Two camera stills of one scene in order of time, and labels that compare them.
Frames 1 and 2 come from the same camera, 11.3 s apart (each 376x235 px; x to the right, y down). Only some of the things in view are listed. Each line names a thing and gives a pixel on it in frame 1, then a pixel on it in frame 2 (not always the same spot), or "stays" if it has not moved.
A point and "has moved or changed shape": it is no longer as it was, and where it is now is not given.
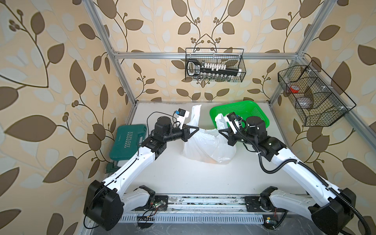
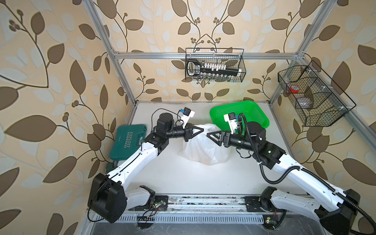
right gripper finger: (229, 136) -> (215, 136)
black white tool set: (196, 67) stays
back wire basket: (212, 64) stays
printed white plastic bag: (208, 146) has moved or changed shape
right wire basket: (318, 99) stays
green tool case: (128, 139) stays
